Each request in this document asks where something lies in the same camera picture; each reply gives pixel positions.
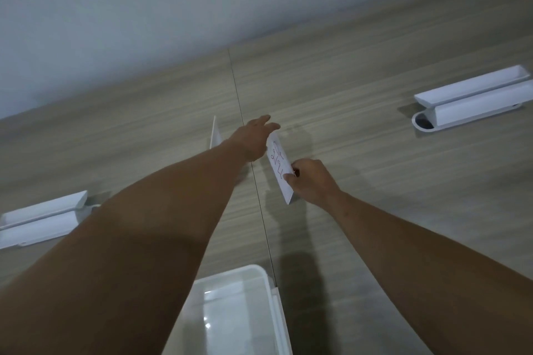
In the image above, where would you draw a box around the person's left hand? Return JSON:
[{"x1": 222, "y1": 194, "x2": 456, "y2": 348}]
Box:
[{"x1": 228, "y1": 115, "x2": 281, "y2": 162}]

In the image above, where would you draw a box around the person's right forearm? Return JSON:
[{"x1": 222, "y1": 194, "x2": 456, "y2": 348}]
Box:
[{"x1": 327, "y1": 192, "x2": 533, "y2": 355}]

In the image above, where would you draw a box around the white card with red writing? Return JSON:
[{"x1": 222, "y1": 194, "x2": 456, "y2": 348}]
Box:
[{"x1": 266, "y1": 131, "x2": 297, "y2": 206}]

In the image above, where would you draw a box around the white plastic bin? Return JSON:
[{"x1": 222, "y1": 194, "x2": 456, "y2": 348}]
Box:
[{"x1": 160, "y1": 264, "x2": 294, "y2": 355}]

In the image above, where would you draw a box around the person's left forearm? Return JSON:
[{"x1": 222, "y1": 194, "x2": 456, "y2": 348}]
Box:
[{"x1": 0, "y1": 139, "x2": 253, "y2": 355}]

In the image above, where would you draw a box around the white plastic holder tray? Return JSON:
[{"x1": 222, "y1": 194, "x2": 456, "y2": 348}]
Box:
[
  {"x1": 0, "y1": 190, "x2": 102, "y2": 250},
  {"x1": 411, "y1": 64, "x2": 533, "y2": 133}
]

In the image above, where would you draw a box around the person's right hand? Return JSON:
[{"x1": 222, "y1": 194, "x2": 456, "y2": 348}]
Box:
[{"x1": 282, "y1": 159, "x2": 343, "y2": 207}]

